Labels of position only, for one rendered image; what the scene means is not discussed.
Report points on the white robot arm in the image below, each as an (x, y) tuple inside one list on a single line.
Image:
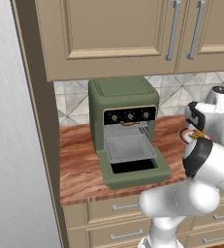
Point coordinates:
[(181, 197)]

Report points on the grey metal oven tray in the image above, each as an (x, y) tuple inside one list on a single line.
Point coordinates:
[(129, 148)]

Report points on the green toaster oven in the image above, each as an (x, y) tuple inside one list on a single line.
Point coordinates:
[(123, 97)]

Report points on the green toaster oven door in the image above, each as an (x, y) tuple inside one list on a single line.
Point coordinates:
[(136, 177)]

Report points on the wide beige upper cupboard door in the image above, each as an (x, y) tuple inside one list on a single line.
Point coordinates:
[(110, 32)]

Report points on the white plate with red rim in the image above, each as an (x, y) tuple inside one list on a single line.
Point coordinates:
[(183, 135)]

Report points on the brown tall side panel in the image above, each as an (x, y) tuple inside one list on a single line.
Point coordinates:
[(39, 113)]

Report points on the brown food on plate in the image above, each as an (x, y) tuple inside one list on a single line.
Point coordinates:
[(197, 134)]

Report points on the beige drawer front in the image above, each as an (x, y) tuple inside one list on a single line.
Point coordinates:
[(210, 221), (100, 211), (99, 237), (194, 240)]

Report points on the grey fridge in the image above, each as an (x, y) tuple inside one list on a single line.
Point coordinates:
[(13, 145)]

